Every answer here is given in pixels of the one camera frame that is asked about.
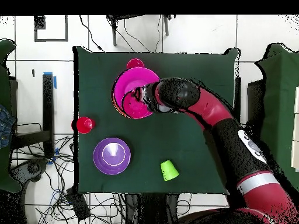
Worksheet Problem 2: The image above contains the large magenta bowl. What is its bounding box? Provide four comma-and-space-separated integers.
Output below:
111, 67, 161, 120

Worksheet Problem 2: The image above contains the blue denim fabric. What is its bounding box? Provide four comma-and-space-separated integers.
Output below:
0, 104, 16, 149

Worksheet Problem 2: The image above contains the white box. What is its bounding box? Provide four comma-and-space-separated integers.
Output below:
290, 86, 299, 172

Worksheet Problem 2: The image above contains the black metal bar stand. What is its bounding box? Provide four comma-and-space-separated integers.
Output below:
11, 73, 55, 158

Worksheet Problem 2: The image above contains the tangle of black cables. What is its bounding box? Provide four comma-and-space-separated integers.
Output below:
11, 122, 131, 224

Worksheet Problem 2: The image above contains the black office chair base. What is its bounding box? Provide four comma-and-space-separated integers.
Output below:
10, 157, 48, 184

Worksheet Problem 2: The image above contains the green cloth covered table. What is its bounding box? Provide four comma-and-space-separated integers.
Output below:
0, 37, 23, 193
254, 43, 299, 191

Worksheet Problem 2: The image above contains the blue tape strip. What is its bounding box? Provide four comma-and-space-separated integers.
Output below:
43, 71, 57, 90

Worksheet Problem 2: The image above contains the black cable with plug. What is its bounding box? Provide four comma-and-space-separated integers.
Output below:
78, 15, 105, 52

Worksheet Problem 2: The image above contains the dark metal legged stand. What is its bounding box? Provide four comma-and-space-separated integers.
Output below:
106, 14, 172, 47

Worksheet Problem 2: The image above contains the small crimson pink bowl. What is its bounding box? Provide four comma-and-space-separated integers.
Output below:
121, 89, 154, 118

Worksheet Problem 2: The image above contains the purple bowl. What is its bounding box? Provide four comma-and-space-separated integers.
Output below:
93, 137, 131, 176

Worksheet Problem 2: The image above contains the black power strip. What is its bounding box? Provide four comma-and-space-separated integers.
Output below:
65, 188, 91, 221

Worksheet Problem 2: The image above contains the red cup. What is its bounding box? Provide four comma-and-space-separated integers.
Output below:
71, 116, 96, 135

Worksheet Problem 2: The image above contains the green cup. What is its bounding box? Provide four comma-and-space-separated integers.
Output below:
160, 159, 180, 182

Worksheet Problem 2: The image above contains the crimson pink cup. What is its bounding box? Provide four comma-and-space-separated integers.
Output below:
126, 58, 145, 70

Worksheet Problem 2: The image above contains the grey square floor frame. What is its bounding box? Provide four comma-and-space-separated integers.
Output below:
34, 15, 69, 43

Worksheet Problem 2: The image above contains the dark green tablecloth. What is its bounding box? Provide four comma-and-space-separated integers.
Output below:
72, 45, 241, 195

